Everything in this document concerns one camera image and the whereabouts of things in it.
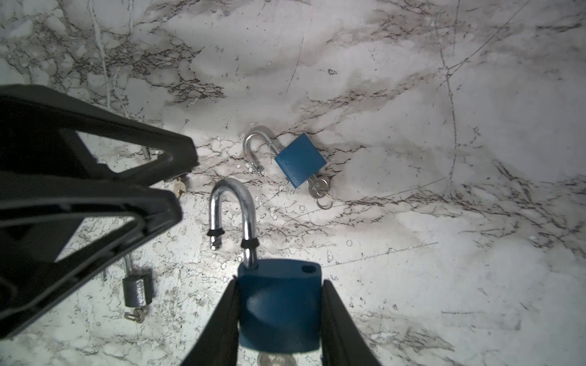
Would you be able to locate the blue padlock with key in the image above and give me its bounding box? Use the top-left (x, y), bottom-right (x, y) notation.
top-left (208, 178), bottom-right (322, 354)

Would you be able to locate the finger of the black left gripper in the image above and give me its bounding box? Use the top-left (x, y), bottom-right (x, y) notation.
top-left (1, 84), bottom-right (198, 185)
top-left (1, 172), bottom-right (183, 338)

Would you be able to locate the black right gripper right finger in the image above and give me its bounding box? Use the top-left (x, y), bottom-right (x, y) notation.
top-left (320, 280), bottom-right (381, 366)

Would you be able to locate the black padlock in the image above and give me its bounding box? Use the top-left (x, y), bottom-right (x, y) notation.
top-left (122, 255), bottom-right (154, 323)
top-left (141, 146), bottom-right (187, 199)

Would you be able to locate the black padlock upper left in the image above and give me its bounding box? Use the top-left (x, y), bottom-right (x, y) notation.
top-left (141, 146), bottom-right (187, 199)

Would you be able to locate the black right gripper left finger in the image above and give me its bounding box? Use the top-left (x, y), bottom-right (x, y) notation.
top-left (182, 278), bottom-right (240, 366)

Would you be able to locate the black padlock lower left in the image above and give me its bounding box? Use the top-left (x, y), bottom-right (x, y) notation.
top-left (122, 255), bottom-right (154, 323)

